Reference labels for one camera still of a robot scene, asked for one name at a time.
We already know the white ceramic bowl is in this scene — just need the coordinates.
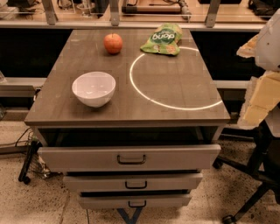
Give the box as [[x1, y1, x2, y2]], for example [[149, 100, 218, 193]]
[[72, 72, 116, 108]]

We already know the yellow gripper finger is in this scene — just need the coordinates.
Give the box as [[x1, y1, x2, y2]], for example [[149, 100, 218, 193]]
[[236, 35, 258, 58], [237, 71, 280, 128]]

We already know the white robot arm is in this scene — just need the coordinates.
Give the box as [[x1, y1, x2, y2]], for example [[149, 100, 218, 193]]
[[236, 9, 280, 130]]

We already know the bottom drawer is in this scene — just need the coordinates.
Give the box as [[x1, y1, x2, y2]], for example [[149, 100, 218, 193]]
[[78, 194, 192, 209]]

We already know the black wheeled stand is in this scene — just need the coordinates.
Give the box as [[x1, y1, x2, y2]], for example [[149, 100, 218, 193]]
[[18, 141, 39, 185]]

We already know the red apple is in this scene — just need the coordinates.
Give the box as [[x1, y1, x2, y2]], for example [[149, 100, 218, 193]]
[[103, 33, 123, 54]]

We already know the middle drawer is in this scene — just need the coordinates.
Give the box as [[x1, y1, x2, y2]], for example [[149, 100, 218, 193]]
[[63, 173, 203, 193]]

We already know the top drawer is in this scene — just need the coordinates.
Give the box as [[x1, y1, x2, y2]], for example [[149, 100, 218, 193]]
[[38, 144, 221, 172]]

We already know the green snack bag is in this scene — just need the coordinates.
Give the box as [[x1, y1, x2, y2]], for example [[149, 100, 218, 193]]
[[140, 23, 183, 56]]

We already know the blue cross frame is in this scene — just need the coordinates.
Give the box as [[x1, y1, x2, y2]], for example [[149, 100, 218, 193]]
[[117, 208, 142, 224]]

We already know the drawer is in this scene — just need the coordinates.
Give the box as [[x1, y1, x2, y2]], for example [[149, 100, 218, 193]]
[[63, 173, 203, 193], [78, 194, 192, 209], [38, 144, 221, 172]]

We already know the grey drawer cabinet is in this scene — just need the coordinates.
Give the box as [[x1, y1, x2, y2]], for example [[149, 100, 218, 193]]
[[25, 29, 229, 197]]

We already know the grey metal railing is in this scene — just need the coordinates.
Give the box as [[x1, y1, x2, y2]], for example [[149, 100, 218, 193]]
[[0, 0, 265, 31]]

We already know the black office chair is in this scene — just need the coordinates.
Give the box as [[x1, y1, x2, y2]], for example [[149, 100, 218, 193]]
[[213, 122, 280, 224]]

